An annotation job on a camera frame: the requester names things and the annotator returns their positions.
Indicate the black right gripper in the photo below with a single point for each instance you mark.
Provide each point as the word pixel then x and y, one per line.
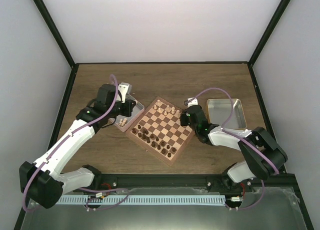
pixel 183 122

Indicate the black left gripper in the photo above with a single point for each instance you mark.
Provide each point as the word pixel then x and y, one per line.
pixel 130 104

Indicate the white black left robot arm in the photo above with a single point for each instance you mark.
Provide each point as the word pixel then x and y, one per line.
pixel 43 180

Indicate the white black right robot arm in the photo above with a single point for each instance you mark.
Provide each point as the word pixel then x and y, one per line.
pixel 263 156

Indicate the wooden chess board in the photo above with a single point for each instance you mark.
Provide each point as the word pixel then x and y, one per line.
pixel 163 130

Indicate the pink metal tin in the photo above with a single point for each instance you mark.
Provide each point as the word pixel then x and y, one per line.
pixel 138 109

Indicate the yellow bear tin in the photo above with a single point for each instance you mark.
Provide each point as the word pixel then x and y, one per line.
pixel 218 111

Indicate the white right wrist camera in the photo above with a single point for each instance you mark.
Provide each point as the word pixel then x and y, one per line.
pixel 191 102

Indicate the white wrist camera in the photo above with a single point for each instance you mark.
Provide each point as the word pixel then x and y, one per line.
pixel 124 89
pixel 191 102

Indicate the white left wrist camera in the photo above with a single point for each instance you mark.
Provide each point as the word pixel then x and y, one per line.
pixel 124 89

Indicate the light blue slotted cable duct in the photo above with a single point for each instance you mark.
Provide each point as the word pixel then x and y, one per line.
pixel 210 200

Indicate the black aluminium frame rail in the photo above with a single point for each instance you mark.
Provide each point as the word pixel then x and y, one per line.
pixel 214 181

